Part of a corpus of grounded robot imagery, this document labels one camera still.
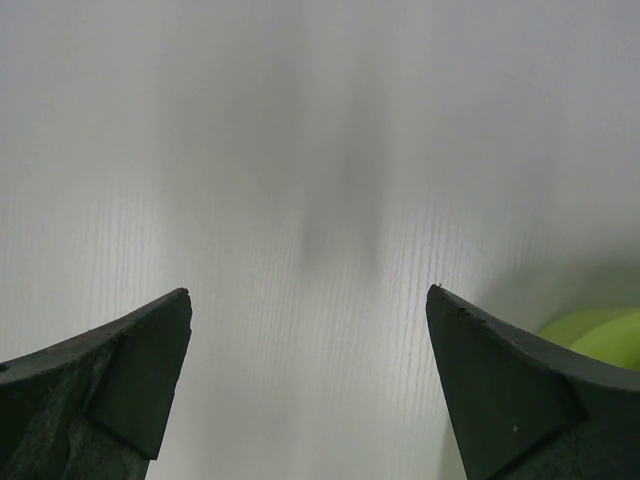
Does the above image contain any lime green plastic basket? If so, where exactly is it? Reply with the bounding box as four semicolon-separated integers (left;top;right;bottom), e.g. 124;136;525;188
537;308;639;372

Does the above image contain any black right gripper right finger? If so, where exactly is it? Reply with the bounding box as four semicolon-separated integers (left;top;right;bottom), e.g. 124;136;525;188
426;285;639;479

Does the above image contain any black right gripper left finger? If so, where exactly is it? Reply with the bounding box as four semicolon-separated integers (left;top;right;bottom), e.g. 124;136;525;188
1;288;192;479

